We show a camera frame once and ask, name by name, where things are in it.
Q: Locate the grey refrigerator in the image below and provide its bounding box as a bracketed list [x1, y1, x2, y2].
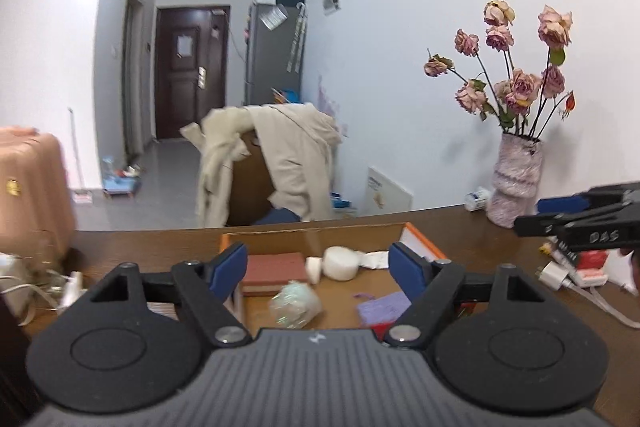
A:
[243, 0, 307, 106]

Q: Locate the white folded umbrella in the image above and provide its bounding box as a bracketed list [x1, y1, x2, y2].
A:
[286, 4, 308, 75]

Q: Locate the white flat board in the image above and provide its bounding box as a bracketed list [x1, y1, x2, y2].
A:
[366, 166, 415, 215]

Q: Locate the pink speckled vase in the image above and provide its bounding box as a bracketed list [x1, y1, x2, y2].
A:
[486, 133, 545, 229]

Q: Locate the beige coat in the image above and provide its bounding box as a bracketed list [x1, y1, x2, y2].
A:
[180, 103, 346, 228]

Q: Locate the white paper note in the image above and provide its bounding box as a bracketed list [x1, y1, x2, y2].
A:
[260, 4, 288, 30]

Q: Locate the red cardboard box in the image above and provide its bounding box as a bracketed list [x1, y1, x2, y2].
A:
[219, 222, 463, 345]

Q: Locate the pink suitcase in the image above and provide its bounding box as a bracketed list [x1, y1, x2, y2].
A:
[0, 127, 76, 258]

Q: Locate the dark brown door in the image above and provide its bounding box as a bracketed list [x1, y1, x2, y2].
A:
[155, 6, 231, 140]

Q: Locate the white rounded sponge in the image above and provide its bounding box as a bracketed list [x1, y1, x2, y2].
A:
[322, 246, 361, 282]

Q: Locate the white power adapter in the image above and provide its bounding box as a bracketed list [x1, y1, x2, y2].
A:
[537, 259, 571, 290]

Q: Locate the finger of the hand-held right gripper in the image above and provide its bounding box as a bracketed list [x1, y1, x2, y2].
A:
[537, 181, 640, 215]
[514, 207, 621, 238]

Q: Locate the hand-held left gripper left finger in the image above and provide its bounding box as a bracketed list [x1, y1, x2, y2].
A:
[79, 242, 253, 350]

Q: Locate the pink layered sponge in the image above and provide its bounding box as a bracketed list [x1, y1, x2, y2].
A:
[242, 252, 307, 297]

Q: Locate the white power strip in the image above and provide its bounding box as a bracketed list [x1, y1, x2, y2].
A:
[570, 269, 608, 289]

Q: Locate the grey side door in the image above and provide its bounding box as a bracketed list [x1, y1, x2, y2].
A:
[124, 0, 146, 158]

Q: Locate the clear plastic bag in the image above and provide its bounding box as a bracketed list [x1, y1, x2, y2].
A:
[269, 282, 323, 330]

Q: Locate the low cluttered stool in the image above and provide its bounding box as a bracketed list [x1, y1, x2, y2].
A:
[102, 157, 142, 198]

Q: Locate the purple knit dishcloth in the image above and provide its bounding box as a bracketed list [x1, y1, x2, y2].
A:
[356, 293, 416, 328]

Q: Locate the small white bottle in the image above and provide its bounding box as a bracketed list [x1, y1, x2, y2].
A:
[464, 187, 493, 212]

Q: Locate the white power cable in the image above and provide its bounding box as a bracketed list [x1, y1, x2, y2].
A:
[565, 282, 640, 328]

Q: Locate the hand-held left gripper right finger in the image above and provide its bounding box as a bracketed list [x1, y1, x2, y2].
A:
[383, 243, 557, 350]

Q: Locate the white charger plug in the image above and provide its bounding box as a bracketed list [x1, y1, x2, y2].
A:
[62, 271, 85, 308]

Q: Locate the pink wall decal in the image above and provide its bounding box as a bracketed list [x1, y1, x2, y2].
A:
[317, 77, 349, 130]

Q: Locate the dried rose bouquet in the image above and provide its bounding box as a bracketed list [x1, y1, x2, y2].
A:
[424, 0, 576, 142]

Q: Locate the brown wooden chair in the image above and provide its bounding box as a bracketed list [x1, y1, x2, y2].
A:
[227, 134, 301, 228]

